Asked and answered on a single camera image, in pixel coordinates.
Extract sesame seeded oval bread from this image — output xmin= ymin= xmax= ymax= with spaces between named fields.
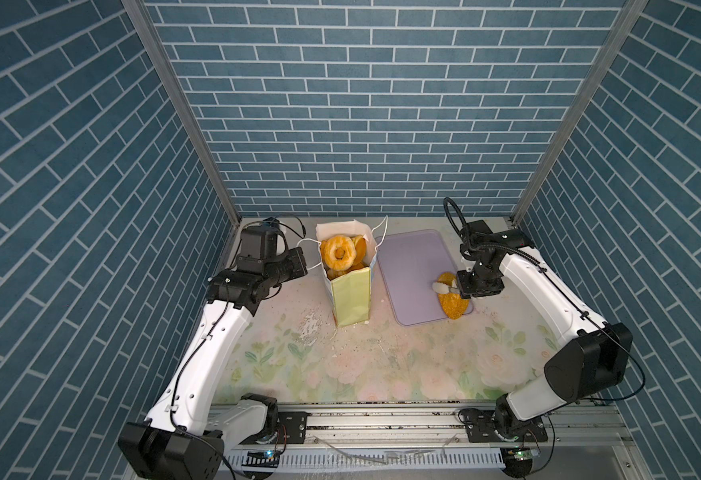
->
xmin=436 ymin=272 xmax=470 ymax=319

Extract ring donut bread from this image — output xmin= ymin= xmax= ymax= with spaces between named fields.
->
xmin=320 ymin=235 xmax=357 ymax=271

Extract white paper gift bag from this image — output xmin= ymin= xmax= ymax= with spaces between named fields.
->
xmin=306 ymin=218 xmax=388 ymax=327

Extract round orange bun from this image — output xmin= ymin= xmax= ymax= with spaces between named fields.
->
xmin=351 ymin=235 xmax=367 ymax=265

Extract large twisted golden bread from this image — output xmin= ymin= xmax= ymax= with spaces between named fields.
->
xmin=326 ymin=263 xmax=365 ymax=281

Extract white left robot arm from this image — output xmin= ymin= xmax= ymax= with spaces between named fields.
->
xmin=118 ymin=217 xmax=308 ymax=479

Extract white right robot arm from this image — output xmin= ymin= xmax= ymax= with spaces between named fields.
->
xmin=455 ymin=221 xmax=633 ymax=441

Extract lilac plastic tray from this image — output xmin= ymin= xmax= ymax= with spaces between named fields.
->
xmin=376 ymin=229 xmax=457 ymax=327

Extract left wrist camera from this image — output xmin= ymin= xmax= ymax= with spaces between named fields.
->
xmin=264 ymin=217 xmax=288 ymax=256

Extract aluminium corner post right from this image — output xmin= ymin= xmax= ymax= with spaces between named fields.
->
xmin=508 ymin=0 xmax=648 ymax=226

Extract aluminium corner post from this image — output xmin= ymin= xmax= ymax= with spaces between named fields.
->
xmin=122 ymin=0 xmax=242 ymax=227
xmin=508 ymin=0 xmax=648 ymax=226

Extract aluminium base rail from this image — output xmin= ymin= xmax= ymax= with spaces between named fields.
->
xmin=127 ymin=398 xmax=645 ymax=480

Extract aluminium corner post left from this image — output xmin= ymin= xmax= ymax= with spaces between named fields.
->
xmin=122 ymin=0 xmax=242 ymax=227

